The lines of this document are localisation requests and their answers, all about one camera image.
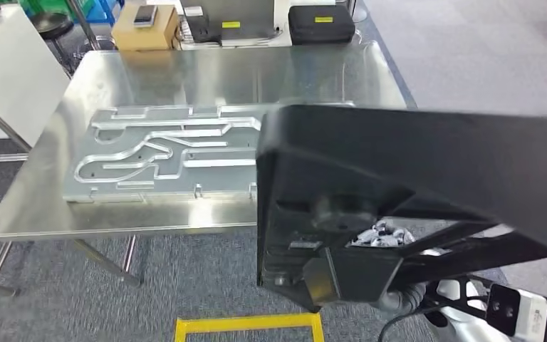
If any cardboard box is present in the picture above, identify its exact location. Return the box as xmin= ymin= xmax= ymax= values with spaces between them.
xmin=110 ymin=4 xmax=180 ymax=52

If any grey phone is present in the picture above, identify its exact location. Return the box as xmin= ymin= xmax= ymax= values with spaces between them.
xmin=133 ymin=4 xmax=159 ymax=27

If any grey equipment case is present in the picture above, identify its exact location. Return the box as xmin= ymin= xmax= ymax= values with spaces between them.
xmin=179 ymin=0 xmax=293 ymax=50

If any black cable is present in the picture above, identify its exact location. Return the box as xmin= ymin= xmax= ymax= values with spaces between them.
xmin=377 ymin=309 xmax=437 ymax=342

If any black stool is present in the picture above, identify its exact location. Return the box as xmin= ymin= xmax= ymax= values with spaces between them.
xmin=30 ymin=11 xmax=76 ymax=72

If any black case with yellow label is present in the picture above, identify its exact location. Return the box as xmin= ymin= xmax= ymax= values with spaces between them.
xmin=287 ymin=4 xmax=357 ymax=46

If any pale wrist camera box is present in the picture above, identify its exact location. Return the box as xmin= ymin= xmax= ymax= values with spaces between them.
xmin=484 ymin=283 xmax=547 ymax=342

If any silver metal fixture plate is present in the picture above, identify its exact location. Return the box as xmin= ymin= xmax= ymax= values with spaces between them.
xmin=63 ymin=101 xmax=357 ymax=204

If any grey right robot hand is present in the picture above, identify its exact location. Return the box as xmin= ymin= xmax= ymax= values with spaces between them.
xmin=348 ymin=225 xmax=417 ymax=249

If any black plastic frame part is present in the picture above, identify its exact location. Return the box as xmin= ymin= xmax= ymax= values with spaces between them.
xmin=254 ymin=103 xmax=547 ymax=314

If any white cabinet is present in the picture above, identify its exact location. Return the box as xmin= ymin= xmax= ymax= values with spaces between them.
xmin=0 ymin=4 xmax=71 ymax=140

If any black camera bracket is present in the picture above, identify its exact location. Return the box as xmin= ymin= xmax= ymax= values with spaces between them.
xmin=417 ymin=276 xmax=491 ymax=326

